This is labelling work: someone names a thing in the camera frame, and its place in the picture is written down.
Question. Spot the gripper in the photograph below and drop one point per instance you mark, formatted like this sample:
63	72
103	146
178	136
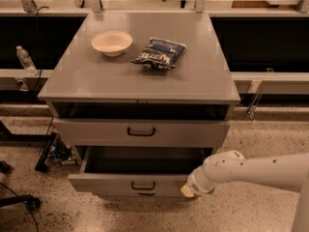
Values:
195	187

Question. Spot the grey drawer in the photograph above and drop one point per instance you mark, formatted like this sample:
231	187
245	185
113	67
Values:
137	171
142	133

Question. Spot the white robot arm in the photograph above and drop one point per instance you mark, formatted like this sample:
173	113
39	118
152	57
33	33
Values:
288	172

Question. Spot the grey metal drawer cabinet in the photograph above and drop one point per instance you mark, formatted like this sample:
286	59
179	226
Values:
89	85

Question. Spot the grey top drawer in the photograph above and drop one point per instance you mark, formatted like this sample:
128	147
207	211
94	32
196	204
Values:
142	133

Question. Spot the electronics pile under cabinet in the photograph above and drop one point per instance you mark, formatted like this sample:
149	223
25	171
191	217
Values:
57	152

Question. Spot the blue chip bag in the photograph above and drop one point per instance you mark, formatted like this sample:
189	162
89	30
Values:
160	54

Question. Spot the black stand base left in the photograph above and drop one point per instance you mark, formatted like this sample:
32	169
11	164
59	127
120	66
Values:
32	203

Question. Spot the white paper bowl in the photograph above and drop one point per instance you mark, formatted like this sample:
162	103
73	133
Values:
112	43

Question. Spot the clear plastic water bottle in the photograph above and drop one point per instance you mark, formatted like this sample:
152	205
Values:
26	61

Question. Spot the metal bracket right rail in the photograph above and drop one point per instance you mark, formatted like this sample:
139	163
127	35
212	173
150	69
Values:
255	90

